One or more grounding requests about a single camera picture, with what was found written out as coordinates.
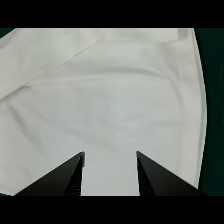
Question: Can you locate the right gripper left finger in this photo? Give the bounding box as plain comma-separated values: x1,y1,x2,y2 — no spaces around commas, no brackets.
13,151,86,197

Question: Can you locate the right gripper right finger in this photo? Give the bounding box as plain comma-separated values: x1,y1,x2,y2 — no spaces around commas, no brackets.
136,150,208,197

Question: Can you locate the white T-shirt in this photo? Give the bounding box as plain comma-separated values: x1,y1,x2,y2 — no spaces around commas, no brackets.
0,27,208,197

